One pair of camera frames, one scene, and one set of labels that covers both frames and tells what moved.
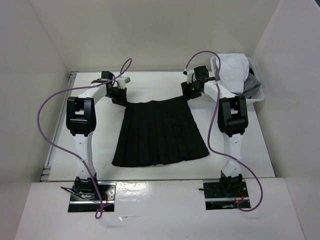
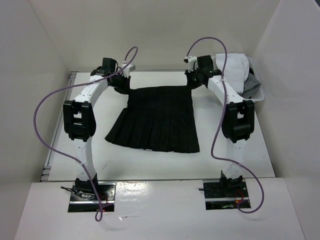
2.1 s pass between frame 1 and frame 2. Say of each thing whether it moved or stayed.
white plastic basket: stayed
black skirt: moved
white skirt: stayed
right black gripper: moved
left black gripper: moved
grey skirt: stayed
